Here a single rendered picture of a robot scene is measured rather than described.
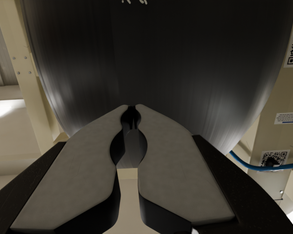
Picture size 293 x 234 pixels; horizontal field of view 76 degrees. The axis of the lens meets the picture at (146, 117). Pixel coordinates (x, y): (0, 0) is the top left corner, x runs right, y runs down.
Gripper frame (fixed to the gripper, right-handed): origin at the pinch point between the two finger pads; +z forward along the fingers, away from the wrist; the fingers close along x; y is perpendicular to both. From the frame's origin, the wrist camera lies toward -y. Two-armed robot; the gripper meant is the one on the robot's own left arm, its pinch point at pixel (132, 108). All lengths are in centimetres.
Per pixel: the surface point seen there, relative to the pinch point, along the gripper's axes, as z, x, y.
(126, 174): 49, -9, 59
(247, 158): 27, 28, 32
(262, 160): 26, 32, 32
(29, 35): 12.2, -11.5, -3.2
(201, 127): 8.8, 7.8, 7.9
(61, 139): 64, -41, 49
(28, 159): 265, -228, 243
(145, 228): 134, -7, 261
